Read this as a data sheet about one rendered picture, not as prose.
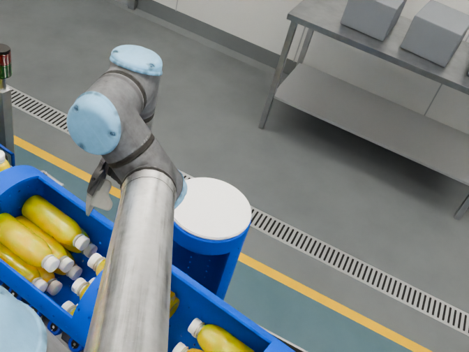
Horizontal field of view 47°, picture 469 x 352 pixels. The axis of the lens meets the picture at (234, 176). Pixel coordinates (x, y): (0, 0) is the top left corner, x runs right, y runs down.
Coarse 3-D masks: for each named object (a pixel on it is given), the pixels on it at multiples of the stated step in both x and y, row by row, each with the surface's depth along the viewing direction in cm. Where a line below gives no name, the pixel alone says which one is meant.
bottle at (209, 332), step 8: (200, 328) 131; (208, 328) 130; (216, 328) 130; (200, 336) 129; (208, 336) 128; (216, 336) 128; (224, 336) 128; (232, 336) 130; (200, 344) 129; (208, 344) 128; (216, 344) 127; (224, 344) 127; (232, 344) 127; (240, 344) 128
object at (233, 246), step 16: (176, 224) 168; (176, 240) 170; (192, 240) 166; (208, 240) 166; (224, 240) 167; (240, 240) 173; (176, 256) 211; (192, 256) 213; (208, 256) 210; (224, 256) 203; (192, 272) 219; (208, 272) 215; (224, 272) 180; (208, 288) 220; (224, 288) 190
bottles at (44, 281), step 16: (32, 224) 146; (48, 240) 143; (0, 256) 138; (16, 256) 138; (64, 256) 142; (32, 272) 137; (48, 272) 144; (64, 272) 142; (80, 272) 150; (48, 288) 142; (64, 304) 133; (176, 304) 142
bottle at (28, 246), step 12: (0, 216) 139; (12, 216) 142; (0, 228) 138; (12, 228) 137; (24, 228) 138; (0, 240) 138; (12, 240) 136; (24, 240) 136; (36, 240) 136; (24, 252) 135; (36, 252) 135; (48, 252) 136; (36, 264) 135
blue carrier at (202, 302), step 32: (0, 192) 135; (32, 192) 154; (64, 192) 142; (96, 224) 151; (32, 288) 128; (64, 288) 150; (96, 288) 123; (192, 288) 140; (64, 320) 126; (192, 320) 144; (224, 320) 139
